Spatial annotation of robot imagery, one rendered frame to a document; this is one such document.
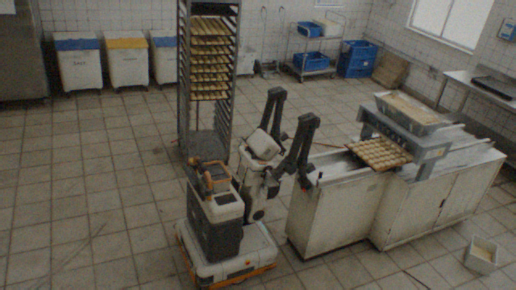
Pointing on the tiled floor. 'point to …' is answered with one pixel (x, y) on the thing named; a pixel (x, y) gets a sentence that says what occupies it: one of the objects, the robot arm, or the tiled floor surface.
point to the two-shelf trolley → (318, 51)
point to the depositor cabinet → (432, 196)
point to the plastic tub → (481, 255)
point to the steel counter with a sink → (486, 98)
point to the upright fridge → (23, 55)
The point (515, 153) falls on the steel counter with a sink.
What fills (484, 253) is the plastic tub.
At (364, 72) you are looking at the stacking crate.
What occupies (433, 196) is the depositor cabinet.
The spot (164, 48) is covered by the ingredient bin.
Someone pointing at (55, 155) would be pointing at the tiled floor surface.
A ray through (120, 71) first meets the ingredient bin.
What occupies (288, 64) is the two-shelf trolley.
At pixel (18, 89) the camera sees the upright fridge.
